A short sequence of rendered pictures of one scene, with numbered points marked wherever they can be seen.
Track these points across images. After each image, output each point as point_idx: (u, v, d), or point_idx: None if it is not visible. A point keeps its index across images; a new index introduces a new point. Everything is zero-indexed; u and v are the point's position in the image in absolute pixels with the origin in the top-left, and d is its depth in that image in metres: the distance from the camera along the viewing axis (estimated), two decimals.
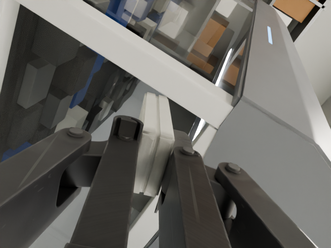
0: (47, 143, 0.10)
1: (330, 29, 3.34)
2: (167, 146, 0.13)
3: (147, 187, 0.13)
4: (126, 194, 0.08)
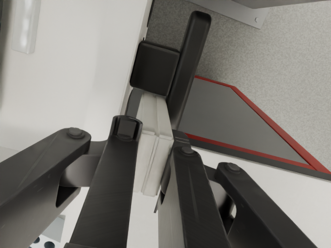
0: (47, 143, 0.10)
1: None
2: (166, 146, 0.12)
3: (146, 187, 0.13)
4: (126, 193, 0.08)
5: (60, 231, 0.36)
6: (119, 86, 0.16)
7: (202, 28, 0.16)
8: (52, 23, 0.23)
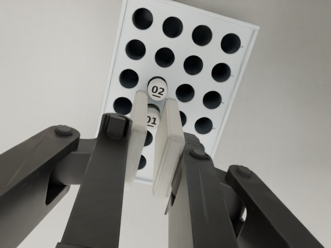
0: (35, 141, 0.10)
1: None
2: (177, 148, 0.13)
3: (157, 189, 0.13)
4: (116, 191, 0.08)
5: (208, 151, 0.23)
6: None
7: None
8: None
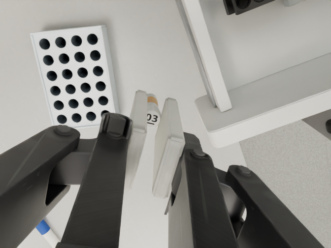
0: (35, 141, 0.10)
1: None
2: (177, 148, 0.13)
3: (157, 189, 0.13)
4: (117, 191, 0.08)
5: (115, 100, 0.39)
6: None
7: None
8: (311, 7, 0.31)
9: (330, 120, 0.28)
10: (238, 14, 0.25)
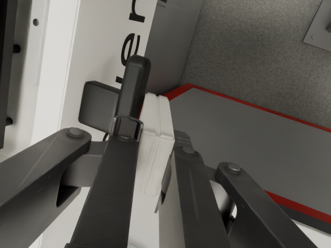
0: (47, 143, 0.10)
1: None
2: (167, 146, 0.13)
3: (147, 187, 0.13)
4: (126, 194, 0.08)
5: None
6: (54, 122, 0.17)
7: (135, 72, 0.17)
8: None
9: None
10: None
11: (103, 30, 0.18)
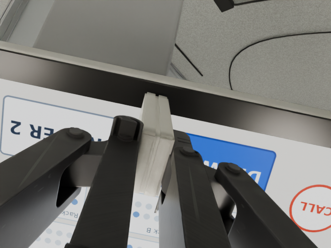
0: (47, 143, 0.10)
1: None
2: (167, 146, 0.13)
3: (147, 187, 0.13)
4: (126, 194, 0.08)
5: None
6: None
7: None
8: None
9: None
10: None
11: None
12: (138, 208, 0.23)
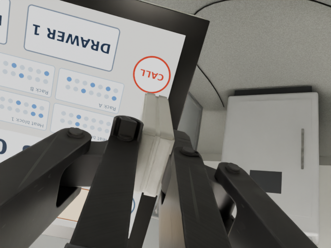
0: (47, 143, 0.10)
1: None
2: (167, 146, 0.13)
3: (147, 187, 0.13)
4: (126, 194, 0.08)
5: None
6: None
7: None
8: None
9: None
10: None
11: None
12: (22, 71, 0.32)
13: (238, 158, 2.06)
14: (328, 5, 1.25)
